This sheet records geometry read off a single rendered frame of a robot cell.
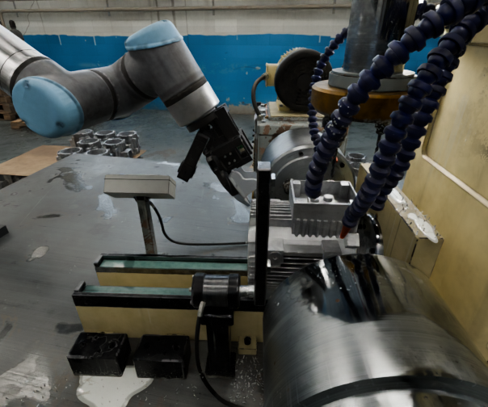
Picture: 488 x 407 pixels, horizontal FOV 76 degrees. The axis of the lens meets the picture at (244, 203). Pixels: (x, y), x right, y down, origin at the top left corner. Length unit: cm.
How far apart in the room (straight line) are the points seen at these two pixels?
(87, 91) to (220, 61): 578
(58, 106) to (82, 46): 704
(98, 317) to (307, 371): 55
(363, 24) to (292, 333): 42
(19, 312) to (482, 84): 109
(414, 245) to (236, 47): 585
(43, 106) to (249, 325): 55
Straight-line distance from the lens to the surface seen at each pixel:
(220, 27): 629
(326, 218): 59
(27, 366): 86
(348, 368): 32
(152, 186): 84
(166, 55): 58
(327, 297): 38
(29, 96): 57
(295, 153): 80
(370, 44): 53
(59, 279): 105
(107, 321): 80
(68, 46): 778
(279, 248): 56
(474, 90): 69
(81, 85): 58
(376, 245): 64
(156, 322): 76
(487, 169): 63
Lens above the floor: 141
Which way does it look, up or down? 29 degrees down
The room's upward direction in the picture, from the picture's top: straight up
